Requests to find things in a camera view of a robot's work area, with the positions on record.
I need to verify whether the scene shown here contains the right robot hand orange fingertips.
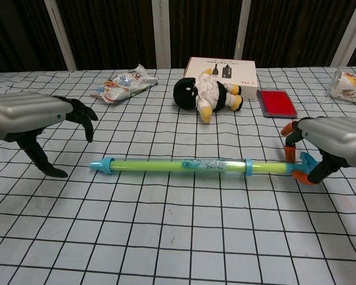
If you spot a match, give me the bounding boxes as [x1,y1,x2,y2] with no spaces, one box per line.
[281,116,356,186]

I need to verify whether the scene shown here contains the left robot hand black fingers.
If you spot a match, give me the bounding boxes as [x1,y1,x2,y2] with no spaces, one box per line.
[0,91,98,178]

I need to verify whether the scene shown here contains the blue green water squirter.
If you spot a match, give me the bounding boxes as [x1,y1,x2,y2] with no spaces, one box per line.
[111,151,318,179]

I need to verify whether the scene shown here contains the green and blue water squirter tube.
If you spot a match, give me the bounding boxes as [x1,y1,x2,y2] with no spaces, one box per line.
[89,157,254,177]

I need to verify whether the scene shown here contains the red stamp pad case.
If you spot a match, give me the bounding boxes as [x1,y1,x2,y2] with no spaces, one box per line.
[256,90,298,119]

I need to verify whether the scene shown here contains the white blue snack bag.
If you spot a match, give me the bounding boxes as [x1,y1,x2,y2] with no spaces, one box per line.
[90,64,159,104]

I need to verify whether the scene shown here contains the white cardboard product box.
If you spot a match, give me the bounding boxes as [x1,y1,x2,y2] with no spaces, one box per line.
[184,57,259,99]

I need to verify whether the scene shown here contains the black white plush doll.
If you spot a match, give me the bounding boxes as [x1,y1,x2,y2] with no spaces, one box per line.
[173,67,244,124]

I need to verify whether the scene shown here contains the white black checkered tablecloth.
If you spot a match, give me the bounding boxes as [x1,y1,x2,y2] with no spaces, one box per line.
[0,66,356,285]

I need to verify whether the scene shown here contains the white frame post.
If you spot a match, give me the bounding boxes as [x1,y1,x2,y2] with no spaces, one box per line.
[44,0,78,71]
[330,0,356,68]
[152,0,171,69]
[233,0,252,60]

